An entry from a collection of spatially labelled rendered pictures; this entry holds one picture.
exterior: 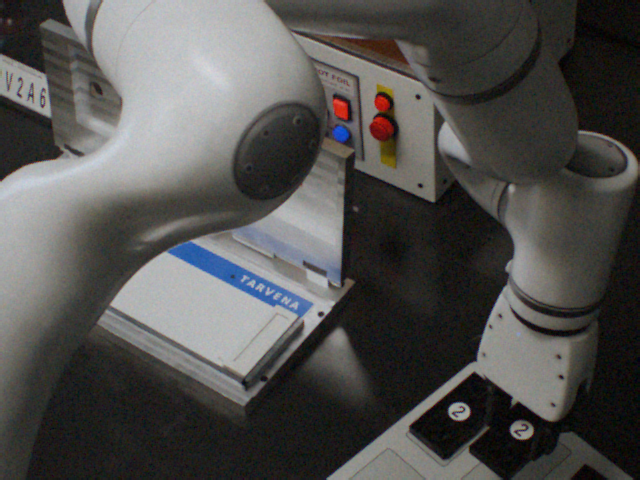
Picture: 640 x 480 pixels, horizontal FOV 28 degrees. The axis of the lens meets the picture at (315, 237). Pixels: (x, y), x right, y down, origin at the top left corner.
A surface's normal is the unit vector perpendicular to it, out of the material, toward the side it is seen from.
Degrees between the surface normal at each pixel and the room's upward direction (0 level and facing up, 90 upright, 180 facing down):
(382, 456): 0
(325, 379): 0
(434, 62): 109
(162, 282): 0
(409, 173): 90
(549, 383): 77
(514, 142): 100
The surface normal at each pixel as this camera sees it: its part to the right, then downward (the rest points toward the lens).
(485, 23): 0.54, 0.57
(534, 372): -0.73, 0.39
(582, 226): -0.10, 0.62
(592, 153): 0.07, -0.78
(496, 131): -0.05, 0.88
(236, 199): 0.21, 0.84
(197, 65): -0.39, -0.34
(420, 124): -0.58, 0.62
